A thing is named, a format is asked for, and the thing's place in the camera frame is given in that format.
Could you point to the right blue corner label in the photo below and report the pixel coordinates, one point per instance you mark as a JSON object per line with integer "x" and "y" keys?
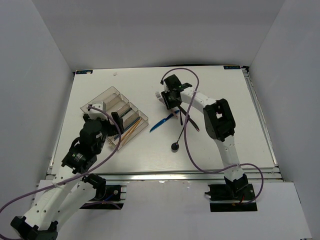
{"x": 231, "y": 67}

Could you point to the blue metallic knife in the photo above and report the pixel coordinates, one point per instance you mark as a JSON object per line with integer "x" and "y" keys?
{"x": 161, "y": 122}

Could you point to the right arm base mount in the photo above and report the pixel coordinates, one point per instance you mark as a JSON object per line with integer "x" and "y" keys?
{"x": 223, "y": 200}

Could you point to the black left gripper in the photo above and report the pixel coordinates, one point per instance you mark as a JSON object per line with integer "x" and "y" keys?
{"x": 113, "y": 128}

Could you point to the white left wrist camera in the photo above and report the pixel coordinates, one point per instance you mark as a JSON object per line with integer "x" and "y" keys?
{"x": 94, "y": 110}

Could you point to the blue chopstick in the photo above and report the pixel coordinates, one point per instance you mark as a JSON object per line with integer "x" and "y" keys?
{"x": 128, "y": 127}

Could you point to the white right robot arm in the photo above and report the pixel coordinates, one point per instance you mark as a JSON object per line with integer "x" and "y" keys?
{"x": 219, "y": 125}

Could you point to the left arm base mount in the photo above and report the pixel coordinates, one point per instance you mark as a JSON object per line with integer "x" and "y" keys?
{"x": 107, "y": 196}

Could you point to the green handled silver fork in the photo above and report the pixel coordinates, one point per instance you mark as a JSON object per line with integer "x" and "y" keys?
{"x": 126, "y": 112}

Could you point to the black long spoon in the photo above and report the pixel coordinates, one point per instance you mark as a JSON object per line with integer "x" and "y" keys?
{"x": 180, "y": 116}

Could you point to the black round spoon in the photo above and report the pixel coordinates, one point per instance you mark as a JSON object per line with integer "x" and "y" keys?
{"x": 175, "y": 146}

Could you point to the clear plastic compartment organizer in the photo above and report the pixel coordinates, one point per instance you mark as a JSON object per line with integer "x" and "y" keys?
{"x": 117, "y": 102}

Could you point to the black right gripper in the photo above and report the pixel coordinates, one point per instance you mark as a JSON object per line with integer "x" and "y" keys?
{"x": 169, "y": 105}

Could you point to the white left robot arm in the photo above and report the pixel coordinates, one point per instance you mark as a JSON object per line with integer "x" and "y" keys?
{"x": 73, "y": 185}

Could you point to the yellow chopstick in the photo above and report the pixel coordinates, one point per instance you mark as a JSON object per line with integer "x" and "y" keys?
{"x": 132, "y": 130}

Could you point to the blue corner label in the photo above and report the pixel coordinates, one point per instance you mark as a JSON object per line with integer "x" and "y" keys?
{"x": 84, "y": 72}
{"x": 231, "y": 67}

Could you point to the black knife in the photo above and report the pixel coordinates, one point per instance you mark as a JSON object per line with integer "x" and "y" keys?
{"x": 189, "y": 119}

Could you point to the left blue corner label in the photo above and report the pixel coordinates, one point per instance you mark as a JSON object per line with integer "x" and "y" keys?
{"x": 84, "y": 72}

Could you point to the pink handled fork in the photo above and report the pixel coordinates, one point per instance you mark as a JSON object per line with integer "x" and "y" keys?
{"x": 160, "y": 98}

